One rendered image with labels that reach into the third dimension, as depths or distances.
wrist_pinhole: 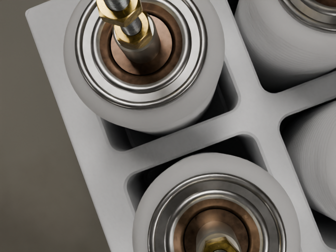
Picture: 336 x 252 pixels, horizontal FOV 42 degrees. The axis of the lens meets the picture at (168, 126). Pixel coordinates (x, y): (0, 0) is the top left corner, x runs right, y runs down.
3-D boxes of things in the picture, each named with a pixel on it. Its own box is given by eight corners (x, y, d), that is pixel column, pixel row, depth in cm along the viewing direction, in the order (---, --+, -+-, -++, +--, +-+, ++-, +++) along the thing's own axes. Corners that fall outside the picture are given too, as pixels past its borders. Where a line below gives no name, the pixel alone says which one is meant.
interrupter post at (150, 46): (140, 74, 25) (132, 63, 22) (112, 44, 25) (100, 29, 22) (171, 45, 25) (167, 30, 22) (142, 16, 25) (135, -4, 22)
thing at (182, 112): (162, 157, 43) (137, 163, 25) (96, 86, 44) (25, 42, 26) (234, 89, 43) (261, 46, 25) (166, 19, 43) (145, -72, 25)
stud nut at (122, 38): (131, 55, 22) (128, 51, 21) (108, 31, 22) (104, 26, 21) (159, 28, 22) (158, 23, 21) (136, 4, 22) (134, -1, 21)
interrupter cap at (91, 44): (138, 138, 25) (136, 137, 24) (51, 43, 26) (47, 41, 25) (235, 47, 25) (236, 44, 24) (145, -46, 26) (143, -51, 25)
